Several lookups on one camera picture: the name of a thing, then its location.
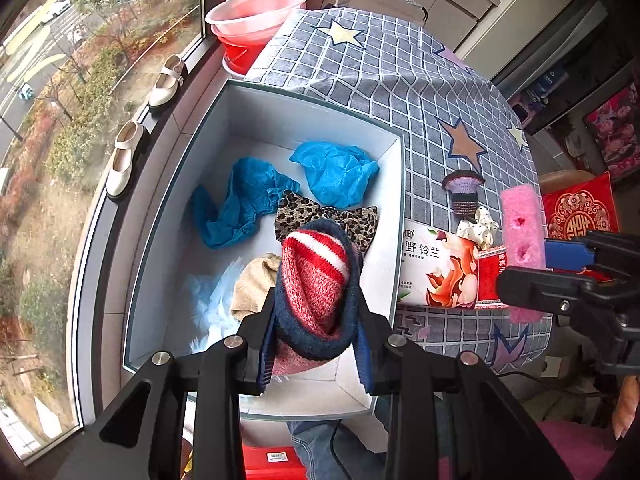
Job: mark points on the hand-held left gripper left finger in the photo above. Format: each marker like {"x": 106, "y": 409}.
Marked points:
{"x": 265, "y": 360}

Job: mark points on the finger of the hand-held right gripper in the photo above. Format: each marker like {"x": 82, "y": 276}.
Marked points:
{"x": 540, "y": 290}
{"x": 567, "y": 255}

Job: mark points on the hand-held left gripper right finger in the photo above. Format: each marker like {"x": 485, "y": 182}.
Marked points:
{"x": 363, "y": 365}

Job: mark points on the pink sponge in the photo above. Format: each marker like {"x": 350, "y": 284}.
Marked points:
{"x": 522, "y": 240}

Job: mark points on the red blue knit sock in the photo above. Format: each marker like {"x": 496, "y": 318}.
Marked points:
{"x": 312, "y": 290}

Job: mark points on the leopard print bow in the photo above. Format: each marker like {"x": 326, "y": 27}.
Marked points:
{"x": 362, "y": 222}

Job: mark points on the dark blue lace cloth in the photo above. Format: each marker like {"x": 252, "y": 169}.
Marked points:
{"x": 240, "y": 200}

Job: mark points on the light blue cloth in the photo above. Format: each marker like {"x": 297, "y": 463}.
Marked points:
{"x": 332, "y": 170}

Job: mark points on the white storage box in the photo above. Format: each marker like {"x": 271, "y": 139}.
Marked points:
{"x": 210, "y": 125}

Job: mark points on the person's right hand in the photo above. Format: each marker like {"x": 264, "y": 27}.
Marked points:
{"x": 627, "y": 407}

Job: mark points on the red patterned cushion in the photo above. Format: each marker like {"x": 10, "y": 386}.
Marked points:
{"x": 575, "y": 210}

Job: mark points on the small red packet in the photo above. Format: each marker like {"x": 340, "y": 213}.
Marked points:
{"x": 490, "y": 280}

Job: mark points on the wooden chair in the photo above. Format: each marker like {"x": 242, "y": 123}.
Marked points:
{"x": 565, "y": 180}

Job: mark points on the beige folded towel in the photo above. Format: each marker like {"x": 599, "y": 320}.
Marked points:
{"x": 255, "y": 285}

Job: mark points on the pale blue fluffy cloth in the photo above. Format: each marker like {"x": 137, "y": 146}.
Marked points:
{"x": 212, "y": 305}

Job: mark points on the white polka dot scrunchie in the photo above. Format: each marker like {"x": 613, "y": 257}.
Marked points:
{"x": 480, "y": 227}

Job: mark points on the person's jeans leg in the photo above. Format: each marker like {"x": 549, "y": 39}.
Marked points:
{"x": 320, "y": 445}

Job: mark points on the red box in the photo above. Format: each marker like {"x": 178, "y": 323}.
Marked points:
{"x": 272, "y": 462}

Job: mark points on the floral tissue pack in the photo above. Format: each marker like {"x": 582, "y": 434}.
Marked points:
{"x": 435, "y": 270}

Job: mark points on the purple hair comb clip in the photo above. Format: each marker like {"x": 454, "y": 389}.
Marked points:
{"x": 464, "y": 190}

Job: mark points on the floral printed cloth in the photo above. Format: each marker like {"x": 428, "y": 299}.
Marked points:
{"x": 615, "y": 130}

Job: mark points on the pink garment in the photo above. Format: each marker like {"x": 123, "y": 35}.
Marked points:
{"x": 575, "y": 452}

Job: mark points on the grey checked star tablecloth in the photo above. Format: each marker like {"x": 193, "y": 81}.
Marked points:
{"x": 390, "y": 85}

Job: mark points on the white cabinet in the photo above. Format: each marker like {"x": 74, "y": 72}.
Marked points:
{"x": 450, "y": 5}

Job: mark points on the red plastic bucket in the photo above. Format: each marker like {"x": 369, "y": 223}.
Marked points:
{"x": 240, "y": 55}

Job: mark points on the pink plastic basin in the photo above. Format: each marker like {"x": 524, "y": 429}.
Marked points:
{"x": 255, "y": 10}

